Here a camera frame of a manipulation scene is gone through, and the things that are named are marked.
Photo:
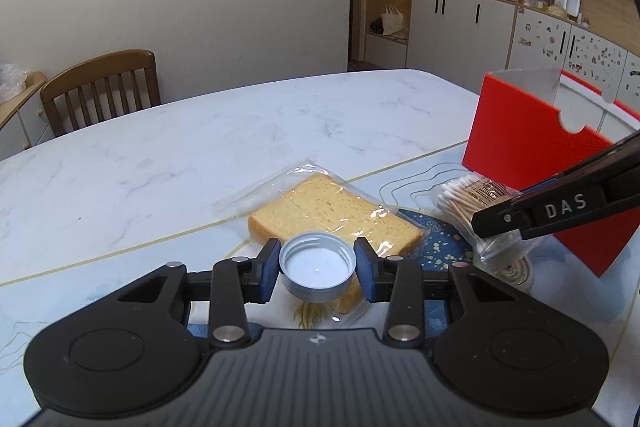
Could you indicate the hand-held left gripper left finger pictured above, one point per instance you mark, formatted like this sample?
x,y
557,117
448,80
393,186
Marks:
x,y
271,269

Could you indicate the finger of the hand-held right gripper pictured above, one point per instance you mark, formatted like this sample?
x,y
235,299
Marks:
x,y
542,185
500,219

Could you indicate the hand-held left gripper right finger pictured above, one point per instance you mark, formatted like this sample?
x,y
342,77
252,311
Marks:
x,y
365,272

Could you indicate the cotton swab pack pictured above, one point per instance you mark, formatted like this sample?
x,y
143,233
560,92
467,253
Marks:
x,y
462,207

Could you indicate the white bottle cap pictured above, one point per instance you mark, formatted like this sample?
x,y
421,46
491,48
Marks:
x,y
317,267

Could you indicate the red and white cardboard box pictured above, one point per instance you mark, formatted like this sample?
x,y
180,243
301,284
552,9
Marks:
x,y
515,132

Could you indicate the white round container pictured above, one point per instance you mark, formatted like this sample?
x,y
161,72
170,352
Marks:
x,y
515,274

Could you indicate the blue speckled coaster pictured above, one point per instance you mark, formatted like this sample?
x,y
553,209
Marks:
x,y
442,247

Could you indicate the bread slice in clear packet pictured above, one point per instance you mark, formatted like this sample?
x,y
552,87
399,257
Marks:
x,y
325,207

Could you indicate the white cabinet with stickers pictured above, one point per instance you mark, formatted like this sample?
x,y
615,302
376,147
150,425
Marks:
x,y
575,47

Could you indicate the cream tote bag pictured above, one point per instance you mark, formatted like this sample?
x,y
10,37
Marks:
x,y
393,21

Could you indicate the wooden slat-back chair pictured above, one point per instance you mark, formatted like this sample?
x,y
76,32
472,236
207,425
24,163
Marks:
x,y
100,92

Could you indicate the low side cabinet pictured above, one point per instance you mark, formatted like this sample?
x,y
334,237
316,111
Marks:
x,y
22,127

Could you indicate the clear plastic bag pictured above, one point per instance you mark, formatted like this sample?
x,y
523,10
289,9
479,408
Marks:
x,y
11,79

